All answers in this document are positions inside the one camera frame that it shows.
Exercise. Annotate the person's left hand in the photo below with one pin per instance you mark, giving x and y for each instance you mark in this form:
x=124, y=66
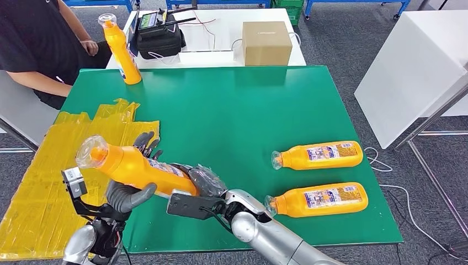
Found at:
x=90, y=47

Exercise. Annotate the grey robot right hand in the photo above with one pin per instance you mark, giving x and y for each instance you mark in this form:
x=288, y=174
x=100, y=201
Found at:
x=206, y=183

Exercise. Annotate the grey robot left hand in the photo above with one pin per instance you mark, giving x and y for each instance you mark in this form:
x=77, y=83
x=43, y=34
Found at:
x=126, y=199

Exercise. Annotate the orange plastic bottle clear cap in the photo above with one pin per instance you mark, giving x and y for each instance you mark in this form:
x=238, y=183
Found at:
x=128, y=168
x=122, y=55
x=321, y=165
x=329, y=213

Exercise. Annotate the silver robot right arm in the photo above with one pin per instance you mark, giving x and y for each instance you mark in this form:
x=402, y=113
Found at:
x=263, y=234

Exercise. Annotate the person's right forearm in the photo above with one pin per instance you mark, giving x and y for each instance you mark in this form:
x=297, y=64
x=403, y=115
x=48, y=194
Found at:
x=40, y=84

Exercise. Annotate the person's left forearm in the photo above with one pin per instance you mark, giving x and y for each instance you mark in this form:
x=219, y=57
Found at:
x=73, y=20

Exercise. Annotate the tablet in dark case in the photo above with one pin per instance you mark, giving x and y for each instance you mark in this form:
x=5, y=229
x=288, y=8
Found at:
x=132, y=40

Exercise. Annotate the person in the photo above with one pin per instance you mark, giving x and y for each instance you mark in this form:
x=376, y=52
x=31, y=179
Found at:
x=29, y=36

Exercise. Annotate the black remote controller with antennas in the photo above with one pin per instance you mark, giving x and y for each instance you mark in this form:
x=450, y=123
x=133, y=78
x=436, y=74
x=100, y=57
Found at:
x=150, y=21

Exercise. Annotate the black carrying bag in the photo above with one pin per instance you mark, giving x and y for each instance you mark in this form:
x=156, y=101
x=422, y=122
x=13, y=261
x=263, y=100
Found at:
x=161, y=44

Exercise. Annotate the yellow plastic sheet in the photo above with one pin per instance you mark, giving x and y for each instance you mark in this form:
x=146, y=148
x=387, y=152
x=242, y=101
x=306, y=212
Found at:
x=44, y=175

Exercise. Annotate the white side table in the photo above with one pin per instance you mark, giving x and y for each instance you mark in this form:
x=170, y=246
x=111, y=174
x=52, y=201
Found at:
x=22, y=109

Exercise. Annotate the white desk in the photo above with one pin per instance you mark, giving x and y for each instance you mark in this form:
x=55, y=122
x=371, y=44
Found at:
x=226, y=34

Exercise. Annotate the brown cardboard box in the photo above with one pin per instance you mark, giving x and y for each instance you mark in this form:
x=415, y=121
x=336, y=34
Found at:
x=267, y=44

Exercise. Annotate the green plastic crate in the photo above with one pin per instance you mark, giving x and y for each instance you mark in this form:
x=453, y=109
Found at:
x=292, y=12

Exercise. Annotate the white table with metal legs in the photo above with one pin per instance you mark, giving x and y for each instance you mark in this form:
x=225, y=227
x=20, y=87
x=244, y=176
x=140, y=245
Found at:
x=413, y=71

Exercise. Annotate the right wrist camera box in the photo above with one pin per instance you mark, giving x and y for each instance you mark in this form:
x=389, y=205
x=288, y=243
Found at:
x=190, y=204

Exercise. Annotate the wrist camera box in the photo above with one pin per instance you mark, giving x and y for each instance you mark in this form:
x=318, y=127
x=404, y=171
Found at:
x=75, y=183
x=190, y=204

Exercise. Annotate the blue metal cart frame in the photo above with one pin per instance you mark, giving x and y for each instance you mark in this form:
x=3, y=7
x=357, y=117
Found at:
x=219, y=2
x=358, y=2
x=102, y=2

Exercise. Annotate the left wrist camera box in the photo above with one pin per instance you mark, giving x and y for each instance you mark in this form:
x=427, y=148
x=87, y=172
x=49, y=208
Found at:
x=75, y=183

